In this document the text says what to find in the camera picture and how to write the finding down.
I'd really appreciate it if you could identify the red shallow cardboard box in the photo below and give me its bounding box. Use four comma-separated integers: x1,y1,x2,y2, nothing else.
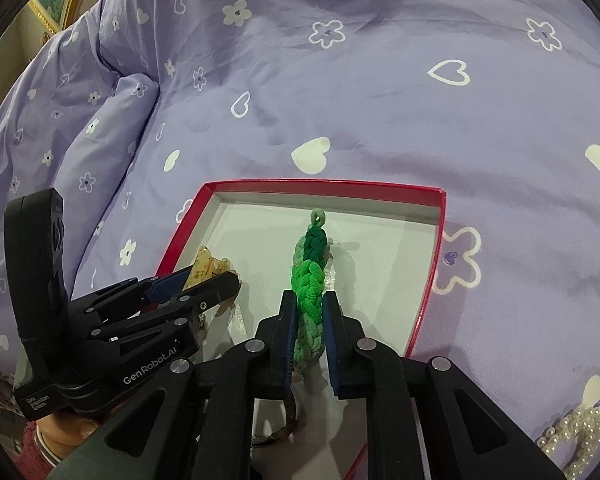
152,178,449,480

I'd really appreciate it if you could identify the brown metal bangle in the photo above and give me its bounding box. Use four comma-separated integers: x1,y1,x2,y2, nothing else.
252,394,302,449

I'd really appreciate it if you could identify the green braided bracelet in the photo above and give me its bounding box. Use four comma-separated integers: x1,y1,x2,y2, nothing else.
289,208,332,377

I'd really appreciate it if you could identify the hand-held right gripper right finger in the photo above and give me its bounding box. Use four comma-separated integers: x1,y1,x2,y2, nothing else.
322,290,567,480

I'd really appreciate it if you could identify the purple flower-print duvet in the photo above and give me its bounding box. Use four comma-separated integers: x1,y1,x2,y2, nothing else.
0,0,600,480

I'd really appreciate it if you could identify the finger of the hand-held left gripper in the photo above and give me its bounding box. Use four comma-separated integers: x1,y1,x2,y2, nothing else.
87,271,242,356
69,265,197,313

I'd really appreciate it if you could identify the person's left hand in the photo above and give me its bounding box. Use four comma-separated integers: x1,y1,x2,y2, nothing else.
32,406,107,462

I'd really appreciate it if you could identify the yellow hair claw clip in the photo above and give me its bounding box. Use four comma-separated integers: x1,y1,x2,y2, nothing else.
187,244,239,292

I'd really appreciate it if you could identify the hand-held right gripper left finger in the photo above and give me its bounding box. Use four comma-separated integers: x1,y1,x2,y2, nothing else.
102,289,301,480

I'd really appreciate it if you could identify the white pearl bracelet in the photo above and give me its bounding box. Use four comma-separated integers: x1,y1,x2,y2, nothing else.
537,406,600,480

